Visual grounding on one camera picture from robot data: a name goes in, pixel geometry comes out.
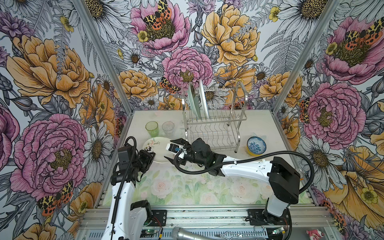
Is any metal wire tool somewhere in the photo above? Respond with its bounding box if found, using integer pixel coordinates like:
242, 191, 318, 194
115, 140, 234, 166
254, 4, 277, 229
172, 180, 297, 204
215, 226, 268, 240

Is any front aluminium rail base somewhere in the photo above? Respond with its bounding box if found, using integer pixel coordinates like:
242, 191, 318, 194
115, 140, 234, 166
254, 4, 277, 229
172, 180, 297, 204
76, 205, 342, 240

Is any right rear aluminium frame post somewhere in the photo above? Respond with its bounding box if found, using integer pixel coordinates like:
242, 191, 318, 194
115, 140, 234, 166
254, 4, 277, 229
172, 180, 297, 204
272, 0, 341, 114

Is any yellow plastic bowl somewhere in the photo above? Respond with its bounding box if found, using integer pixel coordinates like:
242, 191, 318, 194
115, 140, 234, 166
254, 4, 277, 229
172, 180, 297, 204
247, 145, 266, 157

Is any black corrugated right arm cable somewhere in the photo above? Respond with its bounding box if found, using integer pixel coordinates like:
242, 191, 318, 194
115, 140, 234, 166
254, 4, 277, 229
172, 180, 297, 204
173, 149, 315, 194

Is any aluminium frame post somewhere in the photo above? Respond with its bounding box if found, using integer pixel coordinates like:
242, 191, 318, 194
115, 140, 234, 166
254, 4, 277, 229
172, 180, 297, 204
272, 0, 341, 114
74, 1, 134, 117

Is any clear pink glass tumbler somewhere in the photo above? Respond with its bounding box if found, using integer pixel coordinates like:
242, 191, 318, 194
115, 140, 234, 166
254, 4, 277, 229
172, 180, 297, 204
162, 121, 175, 138

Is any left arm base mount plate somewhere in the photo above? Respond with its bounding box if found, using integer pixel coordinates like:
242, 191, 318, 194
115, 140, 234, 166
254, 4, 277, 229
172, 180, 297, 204
146, 210, 168, 227

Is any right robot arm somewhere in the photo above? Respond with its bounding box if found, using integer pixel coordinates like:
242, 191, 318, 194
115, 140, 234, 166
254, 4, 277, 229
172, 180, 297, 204
166, 138, 302, 221

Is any pink white small toy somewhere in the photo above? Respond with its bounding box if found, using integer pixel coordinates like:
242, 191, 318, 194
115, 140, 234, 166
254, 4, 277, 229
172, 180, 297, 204
306, 230, 325, 240

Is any white watermelon pattern plate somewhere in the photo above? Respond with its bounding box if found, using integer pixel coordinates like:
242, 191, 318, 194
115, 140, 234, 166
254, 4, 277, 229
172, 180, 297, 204
199, 80, 210, 121

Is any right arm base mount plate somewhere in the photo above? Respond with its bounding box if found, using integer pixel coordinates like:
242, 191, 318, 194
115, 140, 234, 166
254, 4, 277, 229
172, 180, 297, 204
245, 209, 291, 226

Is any metal two-tier dish rack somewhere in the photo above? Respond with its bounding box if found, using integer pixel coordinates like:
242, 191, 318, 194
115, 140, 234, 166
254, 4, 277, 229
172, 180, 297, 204
182, 82, 248, 153

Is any left rear aluminium frame post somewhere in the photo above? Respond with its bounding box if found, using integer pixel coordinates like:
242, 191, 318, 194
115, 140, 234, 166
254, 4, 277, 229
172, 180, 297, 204
74, 1, 134, 117

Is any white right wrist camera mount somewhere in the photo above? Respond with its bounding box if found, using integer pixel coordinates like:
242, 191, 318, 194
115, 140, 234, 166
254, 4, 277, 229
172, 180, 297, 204
166, 143, 184, 154

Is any teal rimmed plate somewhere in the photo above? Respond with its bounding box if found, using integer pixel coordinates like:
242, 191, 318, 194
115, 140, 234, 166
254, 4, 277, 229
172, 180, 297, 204
188, 83, 202, 120

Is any green glass tumbler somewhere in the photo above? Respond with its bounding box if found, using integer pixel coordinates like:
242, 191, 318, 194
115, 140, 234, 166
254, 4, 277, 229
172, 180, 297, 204
145, 121, 159, 138

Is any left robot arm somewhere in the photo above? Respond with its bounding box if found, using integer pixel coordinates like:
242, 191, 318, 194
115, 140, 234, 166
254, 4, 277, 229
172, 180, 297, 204
102, 146, 154, 240

